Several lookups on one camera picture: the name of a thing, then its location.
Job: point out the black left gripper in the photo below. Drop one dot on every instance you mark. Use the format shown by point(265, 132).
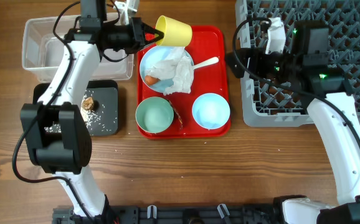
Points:
point(139, 29)

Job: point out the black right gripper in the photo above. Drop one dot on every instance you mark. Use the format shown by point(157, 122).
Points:
point(255, 55)

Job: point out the yellow plastic cup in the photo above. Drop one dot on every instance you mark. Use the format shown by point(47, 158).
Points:
point(176, 33)

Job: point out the light blue bowl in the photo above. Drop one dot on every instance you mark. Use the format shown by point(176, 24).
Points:
point(211, 111)

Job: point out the brown food scrap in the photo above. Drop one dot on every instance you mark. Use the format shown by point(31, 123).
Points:
point(88, 104)

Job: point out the pile of rice grains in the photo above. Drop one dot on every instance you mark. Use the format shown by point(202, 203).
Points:
point(102, 121)

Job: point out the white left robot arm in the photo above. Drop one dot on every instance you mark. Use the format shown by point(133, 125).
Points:
point(57, 138)

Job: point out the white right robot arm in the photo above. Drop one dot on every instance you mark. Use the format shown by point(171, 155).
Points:
point(326, 95)

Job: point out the grey dishwasher rack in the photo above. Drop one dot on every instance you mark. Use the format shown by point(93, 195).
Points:
point(267, 106)

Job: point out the black waste tray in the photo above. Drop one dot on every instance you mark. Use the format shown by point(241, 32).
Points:
point(73, 121)

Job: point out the light blue plate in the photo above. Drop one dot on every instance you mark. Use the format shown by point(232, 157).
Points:
point(152, 56)

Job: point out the crumpled white napkin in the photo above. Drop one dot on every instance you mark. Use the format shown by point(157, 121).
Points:
point(176, 66)

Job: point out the orange food piece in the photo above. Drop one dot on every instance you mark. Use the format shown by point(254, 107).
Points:
point(149, 80)

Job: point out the white spoon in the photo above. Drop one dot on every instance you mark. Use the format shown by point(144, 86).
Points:
point(208, 62)

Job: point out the red serving tray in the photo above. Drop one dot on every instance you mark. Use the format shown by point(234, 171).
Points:
point(207, 42)

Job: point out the mint green bowl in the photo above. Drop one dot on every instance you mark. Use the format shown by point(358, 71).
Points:
point(154, 115)

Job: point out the red candy wrapper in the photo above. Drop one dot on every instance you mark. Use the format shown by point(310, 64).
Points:
point(178, 116)

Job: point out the clear plastic bin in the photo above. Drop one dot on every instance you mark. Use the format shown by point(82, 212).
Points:
point(42, 53)

